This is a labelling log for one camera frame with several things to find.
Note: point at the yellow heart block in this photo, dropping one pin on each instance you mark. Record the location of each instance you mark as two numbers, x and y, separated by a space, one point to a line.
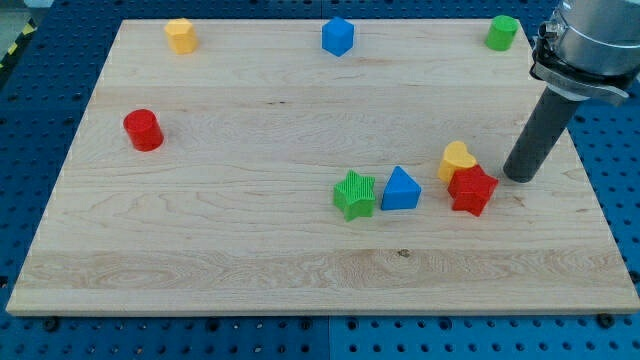
455 157

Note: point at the red star block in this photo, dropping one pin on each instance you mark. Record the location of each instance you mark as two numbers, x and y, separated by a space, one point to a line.
471 189

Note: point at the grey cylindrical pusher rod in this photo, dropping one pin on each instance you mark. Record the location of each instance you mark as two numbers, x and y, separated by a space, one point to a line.
544 127

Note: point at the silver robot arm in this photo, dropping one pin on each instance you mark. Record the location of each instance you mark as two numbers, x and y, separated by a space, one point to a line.
589 49

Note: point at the green star block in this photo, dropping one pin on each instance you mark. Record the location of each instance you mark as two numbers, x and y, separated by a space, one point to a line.
354 196

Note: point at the wooden board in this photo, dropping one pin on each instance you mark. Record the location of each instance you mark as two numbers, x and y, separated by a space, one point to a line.
233 214

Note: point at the blue triangle block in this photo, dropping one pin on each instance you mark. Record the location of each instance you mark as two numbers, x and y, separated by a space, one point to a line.
401 191

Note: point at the blue cube block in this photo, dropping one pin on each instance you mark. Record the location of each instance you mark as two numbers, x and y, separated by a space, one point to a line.
337 36

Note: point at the red cylinder block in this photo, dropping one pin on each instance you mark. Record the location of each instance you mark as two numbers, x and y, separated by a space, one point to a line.
143 130

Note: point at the yellow hexagon block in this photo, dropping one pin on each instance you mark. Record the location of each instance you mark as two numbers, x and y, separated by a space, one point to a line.
181 36

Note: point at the green cylinder block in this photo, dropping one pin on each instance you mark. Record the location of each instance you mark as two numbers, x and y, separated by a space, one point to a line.
501 33

